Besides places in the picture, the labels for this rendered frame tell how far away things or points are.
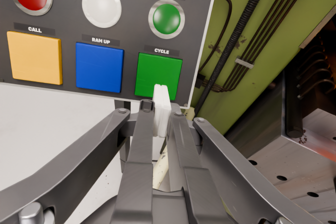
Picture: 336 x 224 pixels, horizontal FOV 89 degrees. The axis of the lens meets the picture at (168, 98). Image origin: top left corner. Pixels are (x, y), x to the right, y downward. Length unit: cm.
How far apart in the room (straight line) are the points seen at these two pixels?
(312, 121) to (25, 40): 59
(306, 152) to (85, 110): 139
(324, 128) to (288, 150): 9
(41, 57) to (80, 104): 124
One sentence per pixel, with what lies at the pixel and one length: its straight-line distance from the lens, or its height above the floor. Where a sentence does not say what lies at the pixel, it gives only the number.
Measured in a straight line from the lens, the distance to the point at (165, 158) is 62.
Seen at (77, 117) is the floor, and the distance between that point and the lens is 150.
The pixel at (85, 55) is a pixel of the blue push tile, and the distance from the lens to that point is 31.
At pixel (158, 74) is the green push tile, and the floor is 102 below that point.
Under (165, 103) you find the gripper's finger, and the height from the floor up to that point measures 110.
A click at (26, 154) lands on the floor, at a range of 147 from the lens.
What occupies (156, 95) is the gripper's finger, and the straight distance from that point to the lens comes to 17.
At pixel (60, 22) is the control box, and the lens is 33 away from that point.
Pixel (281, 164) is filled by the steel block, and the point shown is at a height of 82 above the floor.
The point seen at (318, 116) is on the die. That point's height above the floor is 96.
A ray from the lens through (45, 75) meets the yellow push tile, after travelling 35.
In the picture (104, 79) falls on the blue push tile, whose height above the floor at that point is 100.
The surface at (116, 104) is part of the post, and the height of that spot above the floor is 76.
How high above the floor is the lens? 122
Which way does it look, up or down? 49 degrees down
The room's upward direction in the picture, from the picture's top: 15 degrees clockwise
